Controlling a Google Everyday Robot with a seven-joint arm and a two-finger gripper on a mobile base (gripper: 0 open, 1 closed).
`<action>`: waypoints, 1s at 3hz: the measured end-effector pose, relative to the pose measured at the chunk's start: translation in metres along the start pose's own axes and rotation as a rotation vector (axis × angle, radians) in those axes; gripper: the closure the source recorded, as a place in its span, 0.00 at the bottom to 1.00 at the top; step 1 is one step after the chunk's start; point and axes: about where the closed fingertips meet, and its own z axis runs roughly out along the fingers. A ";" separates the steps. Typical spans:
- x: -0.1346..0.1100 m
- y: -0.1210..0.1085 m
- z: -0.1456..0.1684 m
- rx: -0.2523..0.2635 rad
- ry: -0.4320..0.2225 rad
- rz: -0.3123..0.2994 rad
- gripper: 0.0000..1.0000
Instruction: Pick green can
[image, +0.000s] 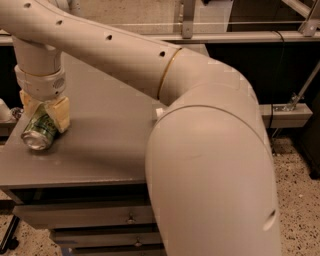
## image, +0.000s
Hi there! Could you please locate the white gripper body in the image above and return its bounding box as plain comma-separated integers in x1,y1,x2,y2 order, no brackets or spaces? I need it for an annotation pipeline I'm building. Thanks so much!
12,37,66,101

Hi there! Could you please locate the grey metal frame rail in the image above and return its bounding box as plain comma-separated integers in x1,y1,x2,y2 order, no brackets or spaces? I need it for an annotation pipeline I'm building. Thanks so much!
0,0,320,43

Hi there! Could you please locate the black stand leg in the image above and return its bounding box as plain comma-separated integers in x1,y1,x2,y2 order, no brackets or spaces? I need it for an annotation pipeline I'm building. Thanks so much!
0,216,20,255

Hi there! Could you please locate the clear plastic water bottle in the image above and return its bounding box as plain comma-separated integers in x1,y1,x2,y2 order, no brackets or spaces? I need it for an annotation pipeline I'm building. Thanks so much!
155,108,165,119

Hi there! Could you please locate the grey drawer cabinet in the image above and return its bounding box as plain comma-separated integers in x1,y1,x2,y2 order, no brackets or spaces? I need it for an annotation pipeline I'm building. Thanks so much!
0,55,167,256

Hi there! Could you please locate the white object at left edge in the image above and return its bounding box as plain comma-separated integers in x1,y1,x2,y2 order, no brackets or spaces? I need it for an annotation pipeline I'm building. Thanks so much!
0,98,12,122

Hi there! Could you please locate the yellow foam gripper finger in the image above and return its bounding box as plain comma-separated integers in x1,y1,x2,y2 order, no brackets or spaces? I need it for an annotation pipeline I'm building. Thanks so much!
44,96,70,133
19,89,42,118

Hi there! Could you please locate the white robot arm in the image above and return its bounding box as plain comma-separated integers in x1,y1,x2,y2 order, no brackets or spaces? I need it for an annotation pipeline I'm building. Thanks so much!
0,0,281,256

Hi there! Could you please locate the green soda can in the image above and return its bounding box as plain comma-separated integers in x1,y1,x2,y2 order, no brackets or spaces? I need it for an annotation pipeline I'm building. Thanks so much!
21,105,58,151

